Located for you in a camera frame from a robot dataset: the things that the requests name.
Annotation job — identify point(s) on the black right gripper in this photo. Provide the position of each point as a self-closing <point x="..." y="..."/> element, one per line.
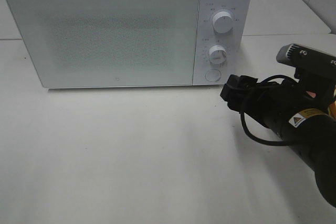
<point x="269" y="103"/>

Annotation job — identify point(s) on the round door release button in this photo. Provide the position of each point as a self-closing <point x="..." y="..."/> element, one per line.
<point x="213" y="75"/>

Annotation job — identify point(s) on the white microwave door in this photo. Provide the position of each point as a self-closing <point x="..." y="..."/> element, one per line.
<point x="109" y="43"/>

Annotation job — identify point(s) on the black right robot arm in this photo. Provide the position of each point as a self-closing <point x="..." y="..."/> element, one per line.
<point x="319" y="151"/>

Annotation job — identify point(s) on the white lower microwave knob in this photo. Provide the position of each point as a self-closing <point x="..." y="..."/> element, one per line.
<point x="217" y="55"/>

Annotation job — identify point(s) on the white microwave knob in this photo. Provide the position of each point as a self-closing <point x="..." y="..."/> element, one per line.
<point x="217" y="55"/>
<point x="222" y="22"/>

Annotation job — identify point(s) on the white upper microwave knob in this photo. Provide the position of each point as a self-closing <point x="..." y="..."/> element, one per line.
<point x="222" y="22"/>

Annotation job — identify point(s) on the white microwave oven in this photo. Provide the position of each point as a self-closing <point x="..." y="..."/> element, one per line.
<point x="207" y="37"/>

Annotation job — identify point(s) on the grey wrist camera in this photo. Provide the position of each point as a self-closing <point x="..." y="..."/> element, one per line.
<point x="307" y="59"/>

